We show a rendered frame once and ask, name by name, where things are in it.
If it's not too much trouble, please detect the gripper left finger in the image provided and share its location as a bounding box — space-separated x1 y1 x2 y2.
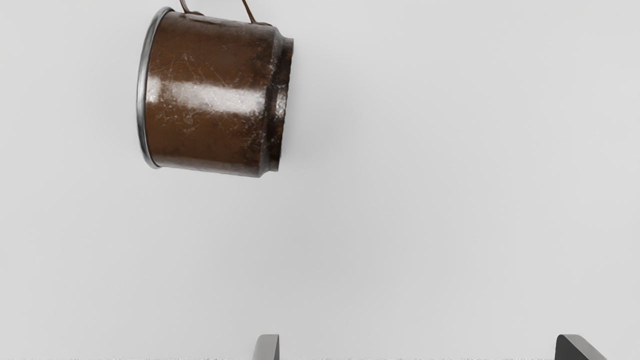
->
252 334 281 360

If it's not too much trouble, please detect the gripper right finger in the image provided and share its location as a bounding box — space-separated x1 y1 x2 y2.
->
554 334 609 360

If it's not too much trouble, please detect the brown enamel metal mug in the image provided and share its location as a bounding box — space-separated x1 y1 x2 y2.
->
136 0 295 179

